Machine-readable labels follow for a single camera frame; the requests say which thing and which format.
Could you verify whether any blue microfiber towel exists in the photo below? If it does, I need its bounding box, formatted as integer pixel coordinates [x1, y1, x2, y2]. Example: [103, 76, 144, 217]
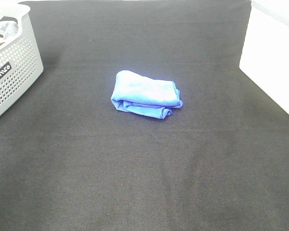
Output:
[110, 70, 183, 119]

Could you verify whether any black table cover cloth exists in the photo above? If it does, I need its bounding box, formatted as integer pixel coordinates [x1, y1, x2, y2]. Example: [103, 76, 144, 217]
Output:
[0, 0, 289, 231]

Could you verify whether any white plastic storage crate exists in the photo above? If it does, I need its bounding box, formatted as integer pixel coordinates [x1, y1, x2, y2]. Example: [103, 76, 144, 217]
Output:
[239, 0, 289, 115]

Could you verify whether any grey perforated laundry basket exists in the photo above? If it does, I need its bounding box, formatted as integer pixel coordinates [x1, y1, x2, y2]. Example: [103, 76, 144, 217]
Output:
[0, 0, 43, 116]

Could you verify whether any grey towel in basket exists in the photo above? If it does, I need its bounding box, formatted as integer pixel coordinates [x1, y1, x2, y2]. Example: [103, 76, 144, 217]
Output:
[0, 21, 18, 40]

